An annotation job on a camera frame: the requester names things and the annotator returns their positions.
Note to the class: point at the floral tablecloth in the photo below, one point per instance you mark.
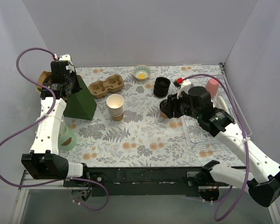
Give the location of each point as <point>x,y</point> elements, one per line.
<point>143,138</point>

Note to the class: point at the cardboard cup carrier tray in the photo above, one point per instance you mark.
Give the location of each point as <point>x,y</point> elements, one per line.
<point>112,84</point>

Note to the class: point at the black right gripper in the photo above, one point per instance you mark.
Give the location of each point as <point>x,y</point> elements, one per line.
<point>171,106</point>

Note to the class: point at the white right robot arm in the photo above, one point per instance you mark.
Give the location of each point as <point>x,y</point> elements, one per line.
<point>262,176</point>

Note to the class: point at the white plate rear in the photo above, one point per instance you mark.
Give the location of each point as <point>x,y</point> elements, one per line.
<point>220,103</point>

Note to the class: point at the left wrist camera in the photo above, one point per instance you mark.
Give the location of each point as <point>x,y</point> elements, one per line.
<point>68,65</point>

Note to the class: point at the yellow patterned bowl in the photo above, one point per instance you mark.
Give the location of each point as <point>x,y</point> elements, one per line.
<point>141,72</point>

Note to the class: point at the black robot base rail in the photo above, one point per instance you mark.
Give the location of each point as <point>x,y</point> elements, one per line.
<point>141,181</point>

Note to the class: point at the green brown paper bag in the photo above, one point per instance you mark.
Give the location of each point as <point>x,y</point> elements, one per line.
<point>80,105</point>

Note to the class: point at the green straw holder cup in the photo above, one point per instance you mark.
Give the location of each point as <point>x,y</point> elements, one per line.
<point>67,140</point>

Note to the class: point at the pink plastic cup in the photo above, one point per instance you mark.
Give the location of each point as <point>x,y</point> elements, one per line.
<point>212,87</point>

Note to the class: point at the stack of black lids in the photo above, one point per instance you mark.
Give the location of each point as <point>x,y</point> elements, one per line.
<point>161,87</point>

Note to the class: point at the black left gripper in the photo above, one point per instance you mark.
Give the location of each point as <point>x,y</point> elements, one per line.
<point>68,85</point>

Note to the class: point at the single brown paper cup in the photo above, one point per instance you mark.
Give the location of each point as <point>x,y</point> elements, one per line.
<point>164,114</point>

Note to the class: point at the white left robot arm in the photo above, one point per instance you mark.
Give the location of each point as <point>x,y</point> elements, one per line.
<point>43,160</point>

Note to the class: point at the stack of paper cups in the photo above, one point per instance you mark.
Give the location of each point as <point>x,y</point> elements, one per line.
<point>115,105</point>

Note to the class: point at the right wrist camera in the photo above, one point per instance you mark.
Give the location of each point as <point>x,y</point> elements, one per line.
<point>182,85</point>

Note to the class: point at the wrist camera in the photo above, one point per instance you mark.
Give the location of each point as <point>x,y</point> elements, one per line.
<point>182,85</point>
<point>68,65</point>

